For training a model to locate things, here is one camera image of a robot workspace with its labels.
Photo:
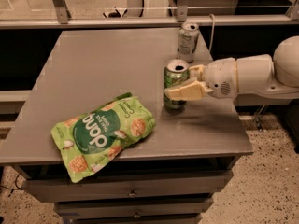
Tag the grey drawer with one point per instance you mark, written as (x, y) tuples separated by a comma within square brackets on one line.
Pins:
[(168, 219), (135, 208), (128, 186)]

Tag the white and green soda can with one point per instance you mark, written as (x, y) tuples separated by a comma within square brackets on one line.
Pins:
[(187, 41)]

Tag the grey bottom drawer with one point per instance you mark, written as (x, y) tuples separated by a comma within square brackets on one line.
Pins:
[(168, 219)]

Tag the grey middle drawer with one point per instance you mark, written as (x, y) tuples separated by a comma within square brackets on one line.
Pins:
[(135, 208)]

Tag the grey top drawer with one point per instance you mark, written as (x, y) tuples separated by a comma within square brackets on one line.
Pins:
[(128, 186)]

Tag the green rice chip bag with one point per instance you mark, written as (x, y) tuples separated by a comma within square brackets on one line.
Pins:
[(90, 141)]

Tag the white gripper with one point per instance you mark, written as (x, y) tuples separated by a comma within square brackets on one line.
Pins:
[(220, 76)]

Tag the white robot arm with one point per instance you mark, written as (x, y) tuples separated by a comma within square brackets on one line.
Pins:
[(272, 77)]

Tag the grey metal rail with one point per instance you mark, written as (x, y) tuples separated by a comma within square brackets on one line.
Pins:
[(239, 20)]

